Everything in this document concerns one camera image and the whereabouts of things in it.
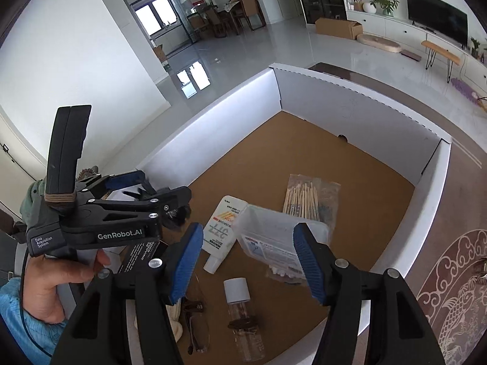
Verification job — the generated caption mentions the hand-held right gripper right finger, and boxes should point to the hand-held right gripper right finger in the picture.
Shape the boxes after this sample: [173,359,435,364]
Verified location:
[292,222,444,365]

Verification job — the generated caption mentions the green cloth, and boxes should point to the green cloth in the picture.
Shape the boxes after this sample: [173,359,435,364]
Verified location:
[19,180,48,232]

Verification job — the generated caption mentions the bag of cotton swabs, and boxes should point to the bag of cotton swabs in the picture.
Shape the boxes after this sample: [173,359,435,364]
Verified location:
[282,174,341,236]

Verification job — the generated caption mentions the black television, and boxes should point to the black television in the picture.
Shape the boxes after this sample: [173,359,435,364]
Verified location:
[405,0,468,47]

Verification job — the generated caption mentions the wooden dining table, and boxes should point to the wooden dining table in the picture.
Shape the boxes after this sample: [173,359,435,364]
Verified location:
[186,0,267,39]

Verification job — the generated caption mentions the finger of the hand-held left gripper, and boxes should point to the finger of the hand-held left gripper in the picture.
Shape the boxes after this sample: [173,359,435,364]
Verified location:
[78,171,147,198]
[82,186,193,225]

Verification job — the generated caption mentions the wooden bench with metal legs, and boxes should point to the wooden bench with metal legs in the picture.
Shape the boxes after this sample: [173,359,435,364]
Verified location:
[422,40,462,83]

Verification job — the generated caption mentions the black rectangular box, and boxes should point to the black rectangular box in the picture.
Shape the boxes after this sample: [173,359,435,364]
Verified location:
[114,236,173,274]

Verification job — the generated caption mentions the green potted plant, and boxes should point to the green potted plant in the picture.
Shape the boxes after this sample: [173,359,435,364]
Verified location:
[371,0,399,17]

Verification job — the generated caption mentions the cartoon print plastic box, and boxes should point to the cartoon print plastic box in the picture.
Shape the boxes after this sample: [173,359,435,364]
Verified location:
[233,204,330,286]

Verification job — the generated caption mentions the purple mat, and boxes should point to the purple mat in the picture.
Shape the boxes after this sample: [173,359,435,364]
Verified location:
[451,77,482,104]

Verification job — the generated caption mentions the white television cabinet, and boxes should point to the white television cabinet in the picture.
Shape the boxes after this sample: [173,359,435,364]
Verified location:
[344,8,487,96]

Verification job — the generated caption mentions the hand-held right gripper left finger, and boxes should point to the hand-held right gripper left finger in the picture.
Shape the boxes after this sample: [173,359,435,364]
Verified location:
[57,222,204,365]

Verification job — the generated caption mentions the beige oval cushion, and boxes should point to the beige oval cushion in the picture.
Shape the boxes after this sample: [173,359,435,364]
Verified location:
[357,33,403,54]

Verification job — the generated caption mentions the brown cardboard box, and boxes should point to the brown cardboard box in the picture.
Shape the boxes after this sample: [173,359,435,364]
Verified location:
[315,17,363,40]

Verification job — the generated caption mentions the clear lens glasses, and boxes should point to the clear lens glasses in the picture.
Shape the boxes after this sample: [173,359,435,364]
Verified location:
[183,300,212,355]

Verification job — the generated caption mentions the person's left hand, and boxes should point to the person's left hand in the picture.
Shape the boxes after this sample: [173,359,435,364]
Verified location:
[22,252,112,325]

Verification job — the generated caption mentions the white sunscreen bottle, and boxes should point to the white sunscreen bottle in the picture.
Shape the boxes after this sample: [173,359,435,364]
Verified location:
[203,196,250,274]

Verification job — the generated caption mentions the white cardboard box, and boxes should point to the white cardboard box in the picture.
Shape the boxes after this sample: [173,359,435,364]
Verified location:
[57,63,453,365]

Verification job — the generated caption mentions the cream knitted cloth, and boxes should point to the cream knitted cloth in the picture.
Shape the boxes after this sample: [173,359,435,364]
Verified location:
[133,304,184,345]

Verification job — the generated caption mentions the clear bottle with white cap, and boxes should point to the clear bottle with white cap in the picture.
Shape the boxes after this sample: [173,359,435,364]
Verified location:
[224,278,267,362]

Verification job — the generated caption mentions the black cable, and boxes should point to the black cable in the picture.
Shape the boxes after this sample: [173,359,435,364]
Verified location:
[21,253,52,358]

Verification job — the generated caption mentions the person's left forearm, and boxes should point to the person's left forearm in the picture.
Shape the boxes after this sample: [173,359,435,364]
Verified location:
[0,277,71,365]

